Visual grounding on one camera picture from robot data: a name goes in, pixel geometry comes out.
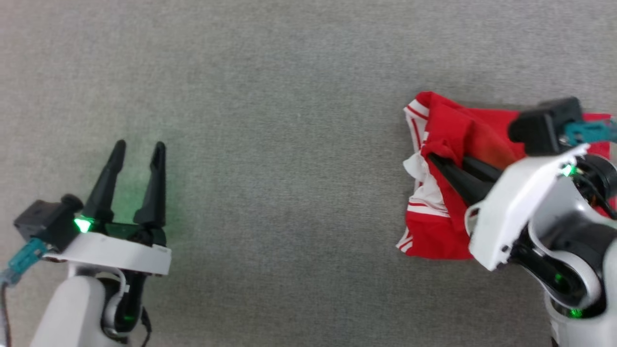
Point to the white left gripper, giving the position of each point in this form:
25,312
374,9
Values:
115,250

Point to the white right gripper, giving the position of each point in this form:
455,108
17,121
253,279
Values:
511,212

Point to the red and white basketball jersey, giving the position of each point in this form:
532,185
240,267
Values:
443,231

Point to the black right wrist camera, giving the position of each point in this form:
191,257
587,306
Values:
542,127

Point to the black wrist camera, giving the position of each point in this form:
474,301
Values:
542,127
46,221

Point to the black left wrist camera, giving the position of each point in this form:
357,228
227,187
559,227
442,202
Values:
46,221

